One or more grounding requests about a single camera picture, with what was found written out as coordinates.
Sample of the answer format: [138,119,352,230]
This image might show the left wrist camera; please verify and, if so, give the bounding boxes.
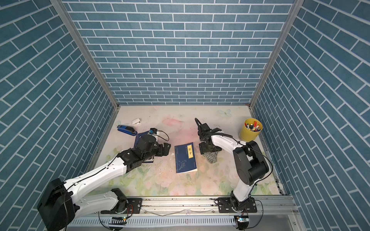
[149,128,158,134]

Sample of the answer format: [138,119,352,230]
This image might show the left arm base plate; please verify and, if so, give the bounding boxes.
[101,198,143,215]

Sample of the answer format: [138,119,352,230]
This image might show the grey striped cloth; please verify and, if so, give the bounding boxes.
[203,152,218,164]

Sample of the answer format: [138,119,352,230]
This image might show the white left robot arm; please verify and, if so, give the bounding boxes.
[37,134,171,231]

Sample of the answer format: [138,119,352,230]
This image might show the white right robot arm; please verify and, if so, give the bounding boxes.
[195,118,272,212]

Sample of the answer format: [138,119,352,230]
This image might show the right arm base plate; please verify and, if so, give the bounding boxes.
[214,197,257,213]

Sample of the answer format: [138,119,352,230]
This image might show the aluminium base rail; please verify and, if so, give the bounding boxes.
[57,195,298,220]

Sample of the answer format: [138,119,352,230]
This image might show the blue book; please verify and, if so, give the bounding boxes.
[174,143,198,174]
[134,131,154,164]

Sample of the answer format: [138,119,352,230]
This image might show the yellow pen cup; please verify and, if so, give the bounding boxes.
[239,118,263,142]

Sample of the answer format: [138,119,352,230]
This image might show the blue black stapler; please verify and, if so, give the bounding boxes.
[117,125,137,136]

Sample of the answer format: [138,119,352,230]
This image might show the pens in cup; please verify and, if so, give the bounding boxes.
[244,121,262,132]

